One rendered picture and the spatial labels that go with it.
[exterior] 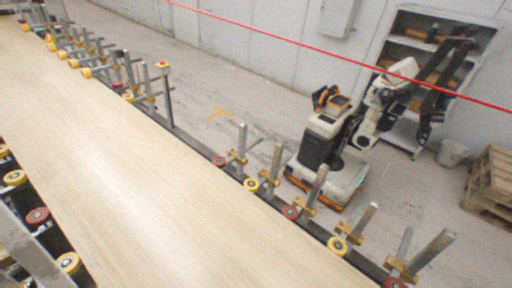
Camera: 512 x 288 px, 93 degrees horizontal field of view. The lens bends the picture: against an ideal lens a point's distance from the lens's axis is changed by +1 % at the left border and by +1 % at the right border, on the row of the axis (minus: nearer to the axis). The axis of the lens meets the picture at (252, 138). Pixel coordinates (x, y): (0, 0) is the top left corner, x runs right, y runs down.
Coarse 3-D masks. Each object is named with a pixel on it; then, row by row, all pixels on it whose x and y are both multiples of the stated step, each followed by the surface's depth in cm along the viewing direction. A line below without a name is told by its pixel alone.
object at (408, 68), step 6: (402, 60) 173; (408, 60) 163; (414, 60) 168; (396, 66) 163; (402, 66) 160; (408, 66) 159; (414, 66) 165; (396, 72) 163; (402, 72) 161; (408, 72) 159; (414, 72) 162; (390, 78) 167; (396, 78) 165; (396, 84) 166; (402, 84) 164
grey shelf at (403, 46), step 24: (408, 24) 280; (432, 24) 267; (456, 24) 255; (480, 24) 214; (504, 24) 210; (384, 48) 294; (408, 48) 290; (432, 48) 242; (480, 48) 251; (456, 72) 271; (360, 96) 308; (408, 120) 324; (408, 144) 303
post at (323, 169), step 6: (324, 168) 111; (318, 174) 114; (324, 174) 112; (318, 180) 116; (312, 186) 120; (318, 186) 118; (312, 192) 122; (318, 192) 122; (312, 198) 124; (306, 204) 129; (312, 204) 126; (306, 216) 134
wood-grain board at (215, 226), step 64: (0, 64) 210; (64, 64) 221; (0, 128) 147; (64, 128) 152; (128, 128) 158; (64, 192) 116; (128, 192) 119; (192, 192) 123; (128, 256) 96; (192, 256) 98; (256, 256) 100; (320, 256) 103
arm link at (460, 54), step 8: (464, 48) 124; (456, 56) 129; (464, 56) 126; (448, 64) 133; (456, 64) 131; (448, 72) 135; (440, 80) 139; (448, 80) 136; (432, 96) 144; (424, 104) 148; (432, 104) 146
